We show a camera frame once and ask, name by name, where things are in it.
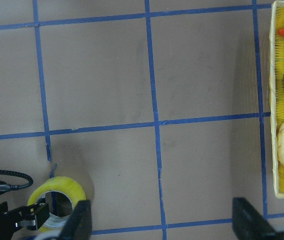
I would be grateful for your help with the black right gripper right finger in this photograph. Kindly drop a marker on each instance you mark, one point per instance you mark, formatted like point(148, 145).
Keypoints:
point(248, 223)

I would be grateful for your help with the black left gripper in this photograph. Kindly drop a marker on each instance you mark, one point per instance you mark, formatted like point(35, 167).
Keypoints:
point(31, 217)

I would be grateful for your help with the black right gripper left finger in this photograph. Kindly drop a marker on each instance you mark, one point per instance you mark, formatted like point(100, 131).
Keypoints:
point(79, 224)

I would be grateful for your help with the yellow tape roll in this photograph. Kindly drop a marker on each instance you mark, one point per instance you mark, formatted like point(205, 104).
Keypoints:
point(65, 186)

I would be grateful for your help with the yellow plastic basket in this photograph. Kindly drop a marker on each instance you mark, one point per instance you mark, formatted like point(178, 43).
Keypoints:
point(276, 87)

